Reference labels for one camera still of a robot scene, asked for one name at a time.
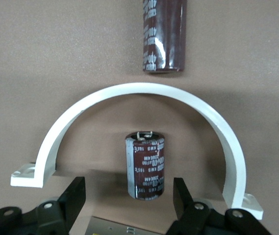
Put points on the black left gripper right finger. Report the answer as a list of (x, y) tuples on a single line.
[(198, 218)]

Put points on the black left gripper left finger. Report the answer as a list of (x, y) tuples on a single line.
[(56, 215)]

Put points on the long brown electrolytic capacitor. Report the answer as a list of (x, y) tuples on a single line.
[(165, 36)]

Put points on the metal mesh power supply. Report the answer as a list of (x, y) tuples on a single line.
[(129, 227)]

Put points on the white half-round pipe clamp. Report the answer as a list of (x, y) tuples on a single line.
[(139, 89)]

